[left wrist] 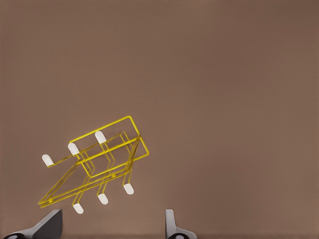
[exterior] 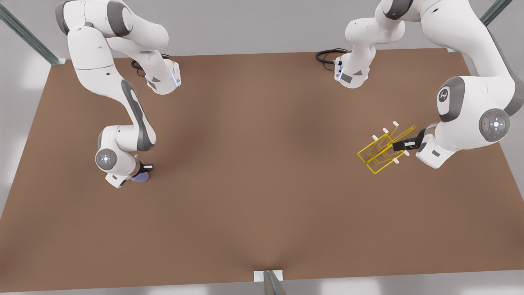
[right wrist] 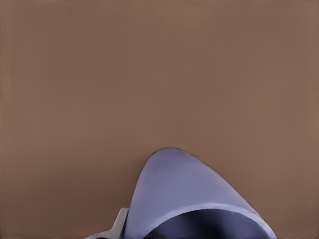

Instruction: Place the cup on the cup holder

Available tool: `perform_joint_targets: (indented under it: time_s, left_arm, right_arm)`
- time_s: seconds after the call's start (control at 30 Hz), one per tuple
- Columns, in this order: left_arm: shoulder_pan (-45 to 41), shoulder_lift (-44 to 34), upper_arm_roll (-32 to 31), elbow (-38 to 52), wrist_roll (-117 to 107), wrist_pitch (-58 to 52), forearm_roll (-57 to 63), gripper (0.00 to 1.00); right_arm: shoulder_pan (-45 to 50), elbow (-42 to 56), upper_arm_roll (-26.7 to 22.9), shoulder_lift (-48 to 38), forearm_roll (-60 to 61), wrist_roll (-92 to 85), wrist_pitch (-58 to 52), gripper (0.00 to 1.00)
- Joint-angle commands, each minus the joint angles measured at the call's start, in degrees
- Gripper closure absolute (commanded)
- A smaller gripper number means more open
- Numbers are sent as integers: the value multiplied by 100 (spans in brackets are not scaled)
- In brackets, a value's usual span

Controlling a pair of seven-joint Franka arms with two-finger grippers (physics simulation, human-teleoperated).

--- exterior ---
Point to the silver frame post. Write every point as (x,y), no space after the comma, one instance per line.
(28,37)
(493,12)
(270,282)

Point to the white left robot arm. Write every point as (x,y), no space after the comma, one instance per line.
(462,102)

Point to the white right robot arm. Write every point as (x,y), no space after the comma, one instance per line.
(98,61)

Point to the blue cup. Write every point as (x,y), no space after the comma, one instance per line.
(141,177)

